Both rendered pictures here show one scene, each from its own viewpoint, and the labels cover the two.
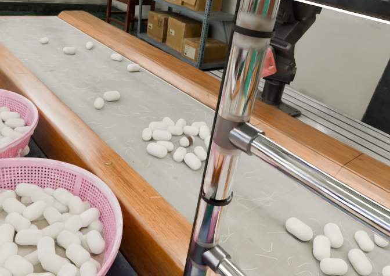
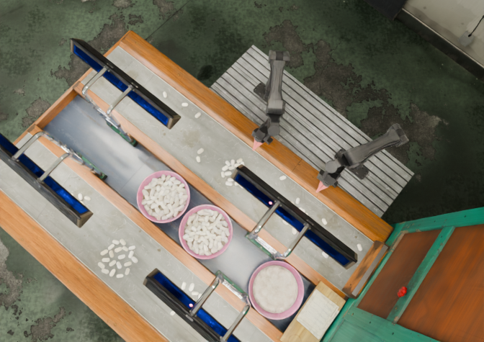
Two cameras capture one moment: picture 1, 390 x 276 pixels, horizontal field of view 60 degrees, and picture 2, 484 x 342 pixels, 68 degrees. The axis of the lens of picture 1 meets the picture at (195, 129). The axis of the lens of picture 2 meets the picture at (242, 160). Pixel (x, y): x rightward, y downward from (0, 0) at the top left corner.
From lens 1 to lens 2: 1.52 m
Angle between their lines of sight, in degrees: 47
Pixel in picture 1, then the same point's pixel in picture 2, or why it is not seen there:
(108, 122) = (206, 170)
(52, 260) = (219, 232)
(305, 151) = (279, 165)
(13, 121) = (177, 183)
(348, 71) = not seen: outside the picture
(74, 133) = (202, 187)
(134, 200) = (230, 212)
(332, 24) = not seen: outside the picture
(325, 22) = not seen: outside the picture
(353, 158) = (297, 165)
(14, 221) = (204, 224)
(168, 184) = (236, 197)
